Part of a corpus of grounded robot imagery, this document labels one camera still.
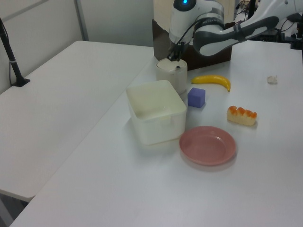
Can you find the pink plastic plate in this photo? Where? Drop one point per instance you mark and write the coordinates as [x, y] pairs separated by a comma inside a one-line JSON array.
[[207, 145]]

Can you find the cream push-lid trash can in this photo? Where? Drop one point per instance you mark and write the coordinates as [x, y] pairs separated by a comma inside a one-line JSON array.
[[171, 75]]

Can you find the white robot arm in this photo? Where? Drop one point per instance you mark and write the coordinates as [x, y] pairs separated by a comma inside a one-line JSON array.
[[213, 28]]

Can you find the cream square plastic container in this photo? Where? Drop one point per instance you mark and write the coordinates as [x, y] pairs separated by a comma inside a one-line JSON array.
[[154, 113]]

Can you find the dark brown box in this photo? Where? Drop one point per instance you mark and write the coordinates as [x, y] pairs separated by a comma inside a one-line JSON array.
[[158, 40]]

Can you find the yellow banana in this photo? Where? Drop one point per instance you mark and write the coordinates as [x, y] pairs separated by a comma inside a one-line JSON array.
[[213, 79]]

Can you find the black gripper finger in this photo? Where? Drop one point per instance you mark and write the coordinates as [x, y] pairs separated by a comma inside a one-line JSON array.
[[179, 52], [171, 55]]

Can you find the purple foam cube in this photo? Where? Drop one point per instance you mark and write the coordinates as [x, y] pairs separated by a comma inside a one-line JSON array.
[[196, 98]]

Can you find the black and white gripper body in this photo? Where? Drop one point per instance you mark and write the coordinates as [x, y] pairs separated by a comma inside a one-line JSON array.
[[176, 35]]

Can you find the black background equipment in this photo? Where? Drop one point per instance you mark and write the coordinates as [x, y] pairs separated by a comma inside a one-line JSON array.
[[296, 35]]

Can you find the black pole with clamp base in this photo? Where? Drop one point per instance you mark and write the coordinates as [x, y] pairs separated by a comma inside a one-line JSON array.
[[13, 62]]

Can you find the bread with orange topping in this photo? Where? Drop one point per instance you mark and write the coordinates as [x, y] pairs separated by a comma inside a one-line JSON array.
[[241, 117]]

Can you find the small white garlic bulb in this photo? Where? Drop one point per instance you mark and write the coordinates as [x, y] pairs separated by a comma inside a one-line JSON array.
[[272, 79]]

